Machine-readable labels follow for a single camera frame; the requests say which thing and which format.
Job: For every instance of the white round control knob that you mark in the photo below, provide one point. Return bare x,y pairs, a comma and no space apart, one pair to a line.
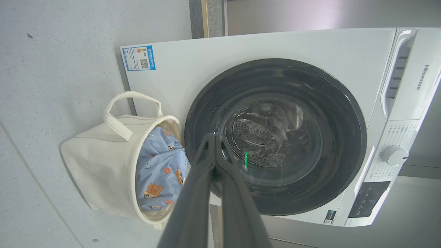
393,155

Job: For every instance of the dark round washing machine door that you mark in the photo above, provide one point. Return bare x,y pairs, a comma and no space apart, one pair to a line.
337,137

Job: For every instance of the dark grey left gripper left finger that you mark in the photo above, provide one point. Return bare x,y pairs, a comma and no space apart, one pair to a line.
193,199

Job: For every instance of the blue patterned garment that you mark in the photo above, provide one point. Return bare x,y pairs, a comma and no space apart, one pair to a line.
158,155

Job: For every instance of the white front-load washing machine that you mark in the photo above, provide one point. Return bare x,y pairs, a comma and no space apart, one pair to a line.
213,62

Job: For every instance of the blue energy label sticker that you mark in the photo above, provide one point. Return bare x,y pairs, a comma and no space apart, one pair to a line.
139,58

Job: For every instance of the white detergent drawer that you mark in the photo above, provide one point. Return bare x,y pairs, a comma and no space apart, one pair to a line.
408,103

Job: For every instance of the small black QR sticker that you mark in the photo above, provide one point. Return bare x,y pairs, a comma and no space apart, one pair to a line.
330,217

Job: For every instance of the cream canvas laundry basket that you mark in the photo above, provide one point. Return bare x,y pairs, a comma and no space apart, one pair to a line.
93,155

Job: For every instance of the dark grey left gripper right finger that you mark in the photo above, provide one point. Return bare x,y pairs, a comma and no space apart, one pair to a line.
237,213

